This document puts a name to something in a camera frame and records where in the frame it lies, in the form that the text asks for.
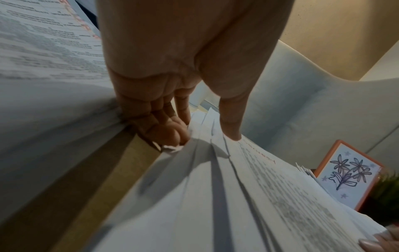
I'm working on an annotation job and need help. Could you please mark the person's right hand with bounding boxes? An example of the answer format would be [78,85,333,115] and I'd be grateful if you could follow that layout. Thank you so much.
[358,226,399,252]

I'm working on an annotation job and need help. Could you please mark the person's left hand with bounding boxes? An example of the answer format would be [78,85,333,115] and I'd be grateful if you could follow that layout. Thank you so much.
[94,0,295,148]

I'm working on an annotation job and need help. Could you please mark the admin paper pile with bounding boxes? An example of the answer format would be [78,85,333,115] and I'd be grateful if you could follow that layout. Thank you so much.
[295,161,390,237]

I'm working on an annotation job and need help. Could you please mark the unsorted paper pile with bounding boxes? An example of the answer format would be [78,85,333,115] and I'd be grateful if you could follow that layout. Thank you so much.
[90,107,374,252]

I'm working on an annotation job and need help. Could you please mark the security paper pile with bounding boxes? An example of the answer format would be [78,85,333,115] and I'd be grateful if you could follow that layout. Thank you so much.
[0,0,129,222]

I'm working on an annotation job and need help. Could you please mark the green plant in black pot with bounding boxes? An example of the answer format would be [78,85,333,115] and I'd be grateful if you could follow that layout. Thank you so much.
[361,169,399,227]

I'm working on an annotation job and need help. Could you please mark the orange framed flower drawing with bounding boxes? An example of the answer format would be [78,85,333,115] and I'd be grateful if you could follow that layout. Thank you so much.
[313,139,385,213]

